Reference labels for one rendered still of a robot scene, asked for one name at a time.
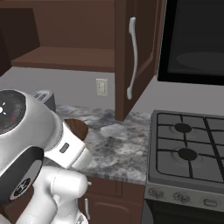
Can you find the brown drawer front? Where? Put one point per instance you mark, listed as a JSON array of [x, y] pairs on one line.
[[105, 186]]

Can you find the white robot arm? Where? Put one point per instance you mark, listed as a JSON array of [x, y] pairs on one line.
[[43, 125]]

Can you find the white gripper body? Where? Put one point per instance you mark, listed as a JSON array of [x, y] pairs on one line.
[[82, 159]]

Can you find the grey gas stove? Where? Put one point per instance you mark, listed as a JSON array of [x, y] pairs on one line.
[[186, 151]]

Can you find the brown wall cabinet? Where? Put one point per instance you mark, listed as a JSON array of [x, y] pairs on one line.
[[70, 32]]

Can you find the cream wall socket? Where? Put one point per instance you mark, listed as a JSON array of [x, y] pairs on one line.
[[101, 87]]

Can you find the brown base cabinet door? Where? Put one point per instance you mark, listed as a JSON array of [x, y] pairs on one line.
[[116, 210]]

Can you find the black microwave oven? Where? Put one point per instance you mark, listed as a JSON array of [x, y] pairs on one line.
[[195, 38]]

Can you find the brown plain cabinet door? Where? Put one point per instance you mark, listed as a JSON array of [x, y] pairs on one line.
[[17, 32]]

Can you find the brown wooden bowl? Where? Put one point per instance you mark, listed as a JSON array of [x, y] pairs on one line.
[[78, 127]]

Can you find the grey toaster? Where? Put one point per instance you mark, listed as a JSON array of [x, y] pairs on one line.
[[46, 97]]

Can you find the grey stove knob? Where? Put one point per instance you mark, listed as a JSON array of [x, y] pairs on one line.
[[156, 193], [181, 197], [210, 202]]

